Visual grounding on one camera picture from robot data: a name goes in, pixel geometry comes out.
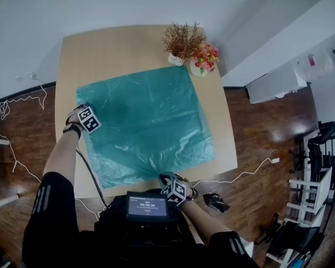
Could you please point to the clear water bottle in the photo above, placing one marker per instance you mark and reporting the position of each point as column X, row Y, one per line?
column 315, row 64

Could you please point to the person's right hand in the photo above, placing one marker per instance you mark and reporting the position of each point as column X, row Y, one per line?
column 191, row 190

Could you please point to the black chest-mounted screen device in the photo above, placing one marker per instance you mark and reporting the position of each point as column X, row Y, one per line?
column 146, row 206

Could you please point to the brown dried plant white pot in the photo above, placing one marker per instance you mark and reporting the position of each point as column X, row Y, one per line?
column 184, row 42

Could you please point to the black wristwatch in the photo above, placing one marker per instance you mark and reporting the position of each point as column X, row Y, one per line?
column 72, row 130

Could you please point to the teal plastic bag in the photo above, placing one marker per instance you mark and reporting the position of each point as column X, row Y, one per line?
column 145, row 124

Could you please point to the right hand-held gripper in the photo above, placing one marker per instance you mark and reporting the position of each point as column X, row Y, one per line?
column 176, row 193

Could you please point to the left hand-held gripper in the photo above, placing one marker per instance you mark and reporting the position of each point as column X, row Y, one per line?
column 89, row 120

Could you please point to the person's right forearm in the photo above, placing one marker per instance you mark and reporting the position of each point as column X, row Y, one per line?
column 203, row 219

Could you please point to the white wall socket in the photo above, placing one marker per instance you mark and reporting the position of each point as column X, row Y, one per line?
column 25, row 77

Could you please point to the white cabinet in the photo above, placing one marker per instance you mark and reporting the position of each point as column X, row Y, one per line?
column 273, row 85

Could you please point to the black metal stand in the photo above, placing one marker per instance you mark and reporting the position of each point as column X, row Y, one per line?
column 324, row 149

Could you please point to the white slatted rack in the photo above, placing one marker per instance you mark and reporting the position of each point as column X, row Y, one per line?
column 307, row 200

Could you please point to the person's left hand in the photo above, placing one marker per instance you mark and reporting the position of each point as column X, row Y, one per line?
column 72, row 119

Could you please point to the person's left forearm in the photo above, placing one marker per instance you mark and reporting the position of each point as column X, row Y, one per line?
column 60, row 158

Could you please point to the colourful flowers in pale pot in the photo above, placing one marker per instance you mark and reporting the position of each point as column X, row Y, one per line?
column 203, row 61

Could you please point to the person in dark clothes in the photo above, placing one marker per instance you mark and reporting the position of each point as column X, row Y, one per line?
column 145, row 250

